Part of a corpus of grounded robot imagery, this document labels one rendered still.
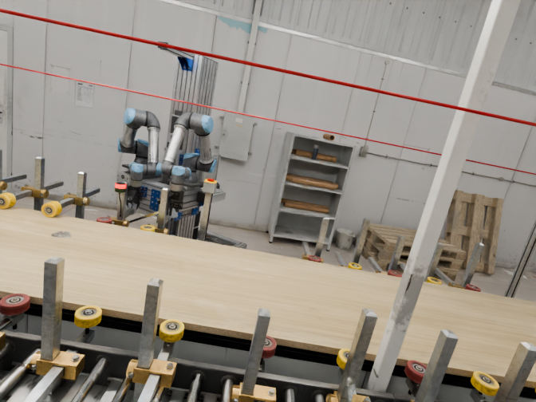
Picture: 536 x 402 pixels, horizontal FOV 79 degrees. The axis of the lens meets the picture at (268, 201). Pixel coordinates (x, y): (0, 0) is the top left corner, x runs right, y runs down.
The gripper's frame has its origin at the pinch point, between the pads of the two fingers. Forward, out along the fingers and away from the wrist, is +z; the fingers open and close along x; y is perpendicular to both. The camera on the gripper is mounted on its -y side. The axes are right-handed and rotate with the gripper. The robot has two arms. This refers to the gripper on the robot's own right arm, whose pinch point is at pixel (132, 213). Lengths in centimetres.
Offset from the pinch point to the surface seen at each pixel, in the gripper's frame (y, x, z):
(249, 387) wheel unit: -139, -91, -8
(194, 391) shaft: -141, -75, -5
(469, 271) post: -30, -227, -16
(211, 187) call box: -31, -56, -38
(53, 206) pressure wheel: -51, 23, -17
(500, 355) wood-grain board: -108, -193, -12
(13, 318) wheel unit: -127, -12, -8
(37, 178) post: -29, 46, -23
